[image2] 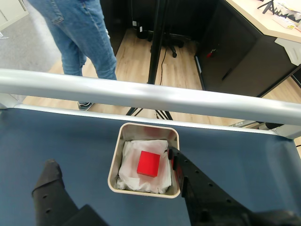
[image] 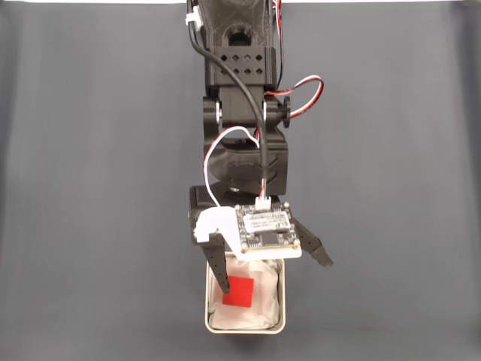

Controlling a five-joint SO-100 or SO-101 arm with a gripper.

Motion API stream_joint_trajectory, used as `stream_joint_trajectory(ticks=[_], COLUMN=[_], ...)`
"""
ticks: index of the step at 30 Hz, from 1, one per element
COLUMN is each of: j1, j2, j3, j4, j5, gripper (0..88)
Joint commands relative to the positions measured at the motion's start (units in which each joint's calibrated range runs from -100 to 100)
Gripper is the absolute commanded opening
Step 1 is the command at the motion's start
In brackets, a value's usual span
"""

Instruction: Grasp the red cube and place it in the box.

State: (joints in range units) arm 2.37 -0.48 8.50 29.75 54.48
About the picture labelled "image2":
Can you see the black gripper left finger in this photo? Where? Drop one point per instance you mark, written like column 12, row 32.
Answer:
column 49, row 200

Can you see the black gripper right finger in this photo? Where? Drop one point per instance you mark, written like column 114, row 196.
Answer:
column 202, row 200

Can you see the red cube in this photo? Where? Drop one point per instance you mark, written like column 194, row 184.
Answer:
column 148, row 163

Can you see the beige square box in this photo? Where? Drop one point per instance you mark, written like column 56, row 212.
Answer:
column 114, row 164

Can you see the printed paper box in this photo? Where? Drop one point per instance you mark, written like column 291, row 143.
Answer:
column 287, row 11

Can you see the dark blue table mat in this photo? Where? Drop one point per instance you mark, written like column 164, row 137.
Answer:
column 58, row 136

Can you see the white tissue paper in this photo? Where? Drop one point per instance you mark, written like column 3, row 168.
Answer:
column 128, row 169

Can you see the dark desk cabinet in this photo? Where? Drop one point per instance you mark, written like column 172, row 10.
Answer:
column 235, row 58

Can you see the small red tag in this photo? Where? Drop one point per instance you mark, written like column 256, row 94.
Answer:
column 210, row 53

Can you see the black office chair base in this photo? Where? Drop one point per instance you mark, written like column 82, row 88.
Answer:
column 172, row 44

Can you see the person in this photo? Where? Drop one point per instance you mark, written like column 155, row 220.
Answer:
column 70, row 30

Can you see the black cylindrical bin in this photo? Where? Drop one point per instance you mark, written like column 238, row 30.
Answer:
column 142, row 31

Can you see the light wooden desk top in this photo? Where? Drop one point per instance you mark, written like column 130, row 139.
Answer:
column 254, row 18

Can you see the white cabinet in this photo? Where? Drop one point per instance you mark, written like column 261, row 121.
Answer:
column 11, row 11

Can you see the dark partition panel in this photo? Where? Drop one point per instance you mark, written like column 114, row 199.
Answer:
column 122, row 14

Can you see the small black tabletop tripod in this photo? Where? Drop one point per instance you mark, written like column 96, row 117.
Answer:
column 266, row 5

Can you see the silver metal table frame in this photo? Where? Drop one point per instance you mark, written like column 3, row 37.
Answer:
column 141, row 94

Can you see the black camera tripod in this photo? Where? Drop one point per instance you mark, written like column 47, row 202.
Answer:
column 156, row 35

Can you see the grey desk bracket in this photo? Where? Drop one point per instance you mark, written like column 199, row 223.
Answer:
column 290, row 48

